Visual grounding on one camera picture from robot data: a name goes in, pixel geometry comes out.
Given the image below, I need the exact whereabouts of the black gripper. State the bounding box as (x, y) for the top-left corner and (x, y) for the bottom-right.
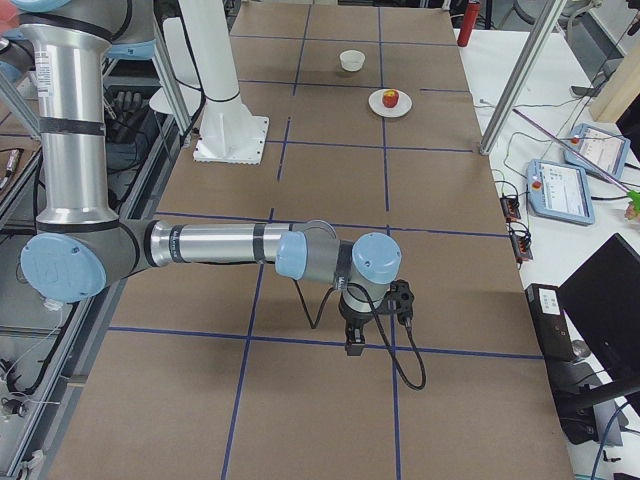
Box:
(339, 296), (391, 356)

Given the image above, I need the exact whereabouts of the red yellow apple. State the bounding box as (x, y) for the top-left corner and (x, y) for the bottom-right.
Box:
(382, 89), (400, 109)

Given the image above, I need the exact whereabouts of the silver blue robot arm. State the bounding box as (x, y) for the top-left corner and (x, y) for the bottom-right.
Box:
(16, 1), (412, 355)

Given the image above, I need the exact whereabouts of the white plate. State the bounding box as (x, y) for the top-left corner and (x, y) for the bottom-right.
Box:
(368, 89), (412, 118)

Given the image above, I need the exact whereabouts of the white bowl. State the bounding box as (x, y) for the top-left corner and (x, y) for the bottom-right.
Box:
(339, 49), (366, 72)

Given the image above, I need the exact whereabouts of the near orange black connector board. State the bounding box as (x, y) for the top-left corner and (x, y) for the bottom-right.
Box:
(507, 221), (533, 265)

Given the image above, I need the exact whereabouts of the orange black connector board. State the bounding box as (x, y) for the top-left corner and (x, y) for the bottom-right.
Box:
(499, 180), (521, 221)
(507, 221), (533, 265)

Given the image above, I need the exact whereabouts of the black box device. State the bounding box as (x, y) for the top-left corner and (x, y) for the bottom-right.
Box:
(525, 283), (591, 363)

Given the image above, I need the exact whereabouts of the far orange black connector board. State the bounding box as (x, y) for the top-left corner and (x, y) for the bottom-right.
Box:
(499, 180), (521, 221)

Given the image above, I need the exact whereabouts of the near blue teach pendant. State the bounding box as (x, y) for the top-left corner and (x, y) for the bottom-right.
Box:
(526, 159), (595, 226)

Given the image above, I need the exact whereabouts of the blue teach pendant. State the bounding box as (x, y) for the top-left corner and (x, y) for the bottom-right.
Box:
(569, 123), (631, 179)
(526, 159), (595, 226)

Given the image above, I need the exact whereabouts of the black monitor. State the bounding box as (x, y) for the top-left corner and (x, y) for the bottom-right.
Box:
(559, 233), (639, 379)

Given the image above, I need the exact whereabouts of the reacher grabber stick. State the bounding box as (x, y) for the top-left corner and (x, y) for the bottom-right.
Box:
(511, 108), (639, 220)

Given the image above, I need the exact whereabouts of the far blue teach pendant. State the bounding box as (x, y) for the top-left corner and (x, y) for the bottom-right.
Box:
(569, 123), (631, 179)

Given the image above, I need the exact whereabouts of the red cylinder bottle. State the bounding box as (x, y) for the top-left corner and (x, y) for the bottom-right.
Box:
(457, 0), (481, 48)

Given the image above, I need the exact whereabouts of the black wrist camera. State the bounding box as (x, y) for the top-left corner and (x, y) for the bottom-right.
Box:
(387, 280), (415, 328)

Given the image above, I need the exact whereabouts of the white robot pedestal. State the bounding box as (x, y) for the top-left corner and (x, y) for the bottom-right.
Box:
(180, 0), (269, 165)

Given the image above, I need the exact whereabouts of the aluminium frame post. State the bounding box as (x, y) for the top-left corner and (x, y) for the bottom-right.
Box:
(479, 0), (566, 155)

